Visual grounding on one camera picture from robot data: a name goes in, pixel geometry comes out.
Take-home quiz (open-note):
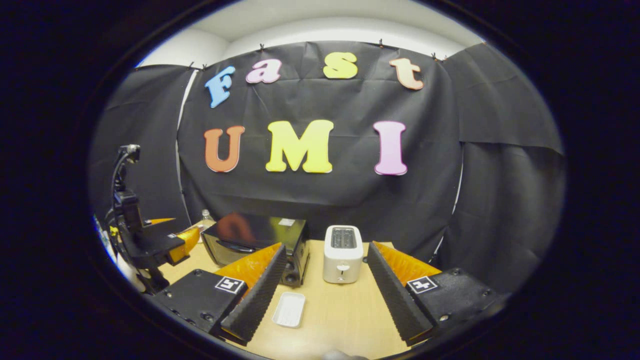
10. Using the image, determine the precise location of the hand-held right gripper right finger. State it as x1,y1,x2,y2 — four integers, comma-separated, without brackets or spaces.
366,241,506,347

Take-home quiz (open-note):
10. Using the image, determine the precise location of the white rectangular tray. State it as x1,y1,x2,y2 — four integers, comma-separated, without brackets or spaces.
271,292,307,330

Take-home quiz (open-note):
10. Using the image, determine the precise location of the white toaster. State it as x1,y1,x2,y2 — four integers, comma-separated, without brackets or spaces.
322,225,365,285

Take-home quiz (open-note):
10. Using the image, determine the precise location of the black backdrop cloth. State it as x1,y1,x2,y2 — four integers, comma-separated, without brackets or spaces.
88,40,567,301

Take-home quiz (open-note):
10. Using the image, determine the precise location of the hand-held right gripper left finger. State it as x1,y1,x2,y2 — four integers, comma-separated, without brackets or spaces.
152,243,289,347

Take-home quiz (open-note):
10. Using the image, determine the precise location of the black electric oven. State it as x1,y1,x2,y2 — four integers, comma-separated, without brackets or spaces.
201,213,311,289

